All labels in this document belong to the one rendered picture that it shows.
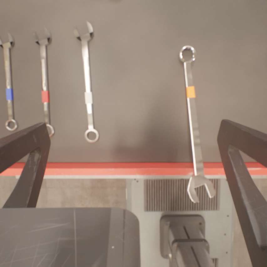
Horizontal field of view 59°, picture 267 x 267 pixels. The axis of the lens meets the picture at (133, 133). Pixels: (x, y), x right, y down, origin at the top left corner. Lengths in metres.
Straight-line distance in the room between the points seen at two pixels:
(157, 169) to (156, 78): 0.16
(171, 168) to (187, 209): 0.81
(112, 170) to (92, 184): 1.02
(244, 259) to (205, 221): 0.56
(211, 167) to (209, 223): 0.85
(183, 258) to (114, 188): 0.60
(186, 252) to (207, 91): 0.72
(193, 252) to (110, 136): 0.72
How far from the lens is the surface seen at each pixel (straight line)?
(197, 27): 0.46
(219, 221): 1.27
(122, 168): 0.40
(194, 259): 1.00
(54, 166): 0.44
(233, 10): 0.49
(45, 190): 1.51
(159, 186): 1.14
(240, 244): 1.70
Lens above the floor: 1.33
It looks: 84 degrees down
